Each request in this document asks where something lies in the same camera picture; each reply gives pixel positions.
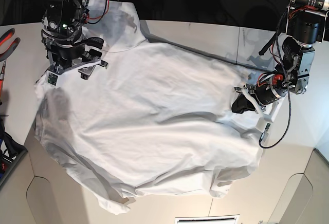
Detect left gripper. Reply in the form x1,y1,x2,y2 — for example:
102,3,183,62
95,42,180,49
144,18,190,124
231,71,287,114

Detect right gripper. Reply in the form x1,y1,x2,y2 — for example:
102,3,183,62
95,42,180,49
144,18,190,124
41,29,103,69

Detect white t-shirt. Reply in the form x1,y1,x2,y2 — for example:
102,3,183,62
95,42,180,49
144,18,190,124
35,2,262,215

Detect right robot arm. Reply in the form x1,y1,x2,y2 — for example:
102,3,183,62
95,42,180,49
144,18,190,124
41,0,104,74

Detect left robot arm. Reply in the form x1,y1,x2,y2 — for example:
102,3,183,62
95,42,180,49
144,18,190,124
247,0,328,110

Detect orange handled pliers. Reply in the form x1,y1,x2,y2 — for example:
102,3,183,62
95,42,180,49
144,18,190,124
0,28,21,63

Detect orange handled screwdriver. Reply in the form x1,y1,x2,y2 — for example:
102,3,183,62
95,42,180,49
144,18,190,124
0,60,7,96

